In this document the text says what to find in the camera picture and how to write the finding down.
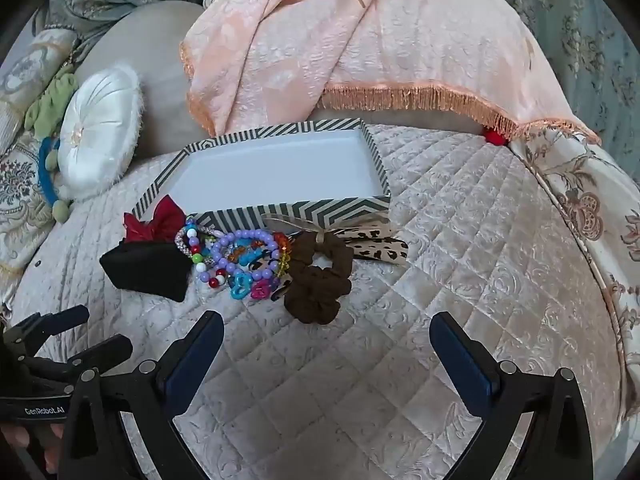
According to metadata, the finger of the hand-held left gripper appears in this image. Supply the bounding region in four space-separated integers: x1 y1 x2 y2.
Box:
30 334 133 386
0 305 91 358

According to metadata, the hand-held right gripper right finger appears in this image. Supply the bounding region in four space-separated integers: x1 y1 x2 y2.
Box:
429 311 608 480

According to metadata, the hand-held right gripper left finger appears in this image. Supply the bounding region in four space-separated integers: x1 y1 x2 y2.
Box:
62 310 226 480

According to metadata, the translucent colourful bead bracelet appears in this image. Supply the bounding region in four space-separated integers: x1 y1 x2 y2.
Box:
227 232 293 303

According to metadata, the black scrunchie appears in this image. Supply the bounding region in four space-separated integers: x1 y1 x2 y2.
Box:
99 240 196 303

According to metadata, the multicolour bead bracelet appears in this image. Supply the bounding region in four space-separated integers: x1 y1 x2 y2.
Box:
184 216 228 290

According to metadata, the silver glitter hair tie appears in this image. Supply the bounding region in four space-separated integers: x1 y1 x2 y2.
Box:
173 227 221 266

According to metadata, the blue bead bracelet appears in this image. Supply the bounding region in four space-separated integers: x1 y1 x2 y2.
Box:
227 242 266 268

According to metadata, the purple bead bracelet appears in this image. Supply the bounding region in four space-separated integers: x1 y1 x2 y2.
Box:
197 229 281 283

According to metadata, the red bow hair clip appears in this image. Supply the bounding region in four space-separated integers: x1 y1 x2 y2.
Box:
124 195 187 243

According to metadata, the brown scrunchie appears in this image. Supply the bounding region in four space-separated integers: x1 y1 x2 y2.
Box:
284 235 353 325

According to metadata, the leopard print bow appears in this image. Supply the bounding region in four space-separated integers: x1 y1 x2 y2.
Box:
260 215 408 266

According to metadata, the striped cardboard box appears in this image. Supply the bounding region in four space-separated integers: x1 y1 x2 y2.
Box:
132 118 392 233

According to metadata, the person's left hand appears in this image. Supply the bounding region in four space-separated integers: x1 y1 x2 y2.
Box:
0 422 68 476

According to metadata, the beige quilted bedspread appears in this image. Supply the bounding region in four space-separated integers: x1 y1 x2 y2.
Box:
10 122 631 480

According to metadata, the cream floral embroidered cloth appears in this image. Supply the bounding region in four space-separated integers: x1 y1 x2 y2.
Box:
0 135 66 306

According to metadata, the white round satin cushion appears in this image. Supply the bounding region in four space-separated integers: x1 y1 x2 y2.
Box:
57 62 143 196

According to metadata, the cream floral bed cover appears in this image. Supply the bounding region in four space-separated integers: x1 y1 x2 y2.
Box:
507 125 640 361

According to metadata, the green plush toy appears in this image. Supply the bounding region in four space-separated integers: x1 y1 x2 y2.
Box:
24 62 81 133

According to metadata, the pale blue embroidered pillow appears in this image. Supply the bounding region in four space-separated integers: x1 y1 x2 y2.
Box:
0 27 76 156

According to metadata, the beige upholstered headboard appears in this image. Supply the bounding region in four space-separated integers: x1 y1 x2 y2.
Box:
75 0 481 171

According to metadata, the pink fringed blanket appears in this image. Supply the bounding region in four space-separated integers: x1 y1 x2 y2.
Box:
180 0 601 146

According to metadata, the blue cord with green pompoms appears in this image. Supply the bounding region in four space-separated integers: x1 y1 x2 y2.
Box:
37 135 76 223

